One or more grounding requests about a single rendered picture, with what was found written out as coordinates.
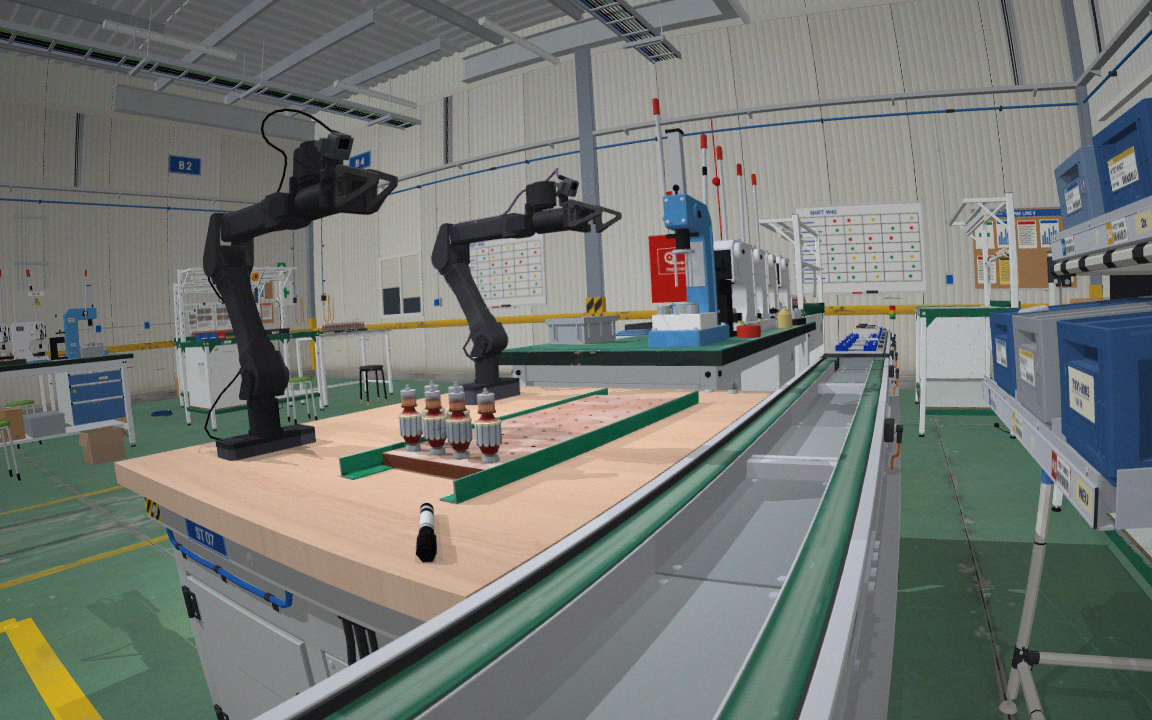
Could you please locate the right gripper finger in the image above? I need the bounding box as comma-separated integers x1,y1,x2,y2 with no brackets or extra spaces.
366,169,397,213
335,164,379,210

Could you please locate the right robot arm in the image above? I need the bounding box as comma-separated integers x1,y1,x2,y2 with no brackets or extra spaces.
203,132,354,450

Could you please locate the white workbench with pegboard shelf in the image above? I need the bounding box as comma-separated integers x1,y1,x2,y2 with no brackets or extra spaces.
177,267,324,431

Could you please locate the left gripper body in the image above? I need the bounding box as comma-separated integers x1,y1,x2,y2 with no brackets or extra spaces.
548,191,594,233

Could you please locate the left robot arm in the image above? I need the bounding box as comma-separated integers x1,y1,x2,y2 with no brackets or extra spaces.
431,179,579,391

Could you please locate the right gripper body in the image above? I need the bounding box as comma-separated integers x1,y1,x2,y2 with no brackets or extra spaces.
311,153,373,215

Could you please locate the green and grey conveyor belt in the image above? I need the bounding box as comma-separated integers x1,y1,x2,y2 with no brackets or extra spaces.
253,357,903,720

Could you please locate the brown cardboard box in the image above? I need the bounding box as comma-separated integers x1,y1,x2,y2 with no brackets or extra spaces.
79,426,130,465

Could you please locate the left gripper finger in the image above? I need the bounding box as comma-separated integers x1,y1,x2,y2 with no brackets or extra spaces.
568,199,602,229
594,205,622,233

